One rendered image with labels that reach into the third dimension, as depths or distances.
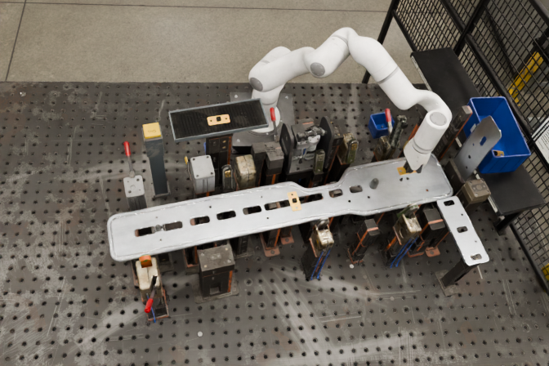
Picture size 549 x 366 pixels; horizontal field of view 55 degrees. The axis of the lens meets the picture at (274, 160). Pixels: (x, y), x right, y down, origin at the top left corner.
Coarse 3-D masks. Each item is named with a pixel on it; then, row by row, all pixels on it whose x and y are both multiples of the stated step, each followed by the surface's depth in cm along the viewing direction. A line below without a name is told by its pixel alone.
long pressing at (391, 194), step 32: (384, 160) 222; (256, 192) 207; (320, 192) 210; (384, 192) 213; (416, 192) 215; (448, 192) 216; (128, 224) 194; (160, 224) 195; (224, 224) 198; (256, 224) 200; (288, 224) 201; (128, 256) 188
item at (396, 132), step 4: (400, 116) 208; (404, 116) 208; (396, 120) 208; (400, 120) 208; (404, 120) 208; (396, 124) 209; (400, 124) 211; (404, 124) 206; (392, 128) 213; (396, 128) 210; (400, 128) 212; (392, 132) 213; (396, 132) 214; (400, 132) 213; (392, 136) 214; (396, 136) 216; (392, 140) 215; (396, 140) 217; (396, 144) 218
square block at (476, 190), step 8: (464, 184) 216; (472, 184) 213; (480, 184) 213; (464, 192) 216; (472, 192) 211; (480, 192) 211; (488, 192) 212; (464, 200) 218; (472, 200) 212; (480, 200) 214; (464, 208) 219; (472, 208) 221
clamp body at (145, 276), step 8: (136, 264) 180; (152, 264) 181; (136, 272) 179; (144, 272) 179; (152, 272) 179; (144, 280) 177; (152, 280) 179; (160, 280) 180; (144, 288) 176; (152, 288) 181; (160, 288) 180; (144, 296) 181; (160, 296) 185; (168, 296) 211; (144, 304) 208; (160, 304) 196; (168, 304) 209; (152, 312) 200; (160, 312) 202
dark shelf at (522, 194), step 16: (448, 48) 259; (416, 64) 252; (432, 64) 252; (448, 64) 253; (432, 80) 246; (448, 80) 247; (464, 80) 248; (448, 96) 241; (464, 96) 242; (480, 96) 243; (480, 176) 219; (496, 176) 220; (512, 176) 220; (528, 176) 221; (496, 192) 215; (512, 192) 216; (528, 192) 217; (496, 208) 212; (512, 208) 212; (528, 208) 214
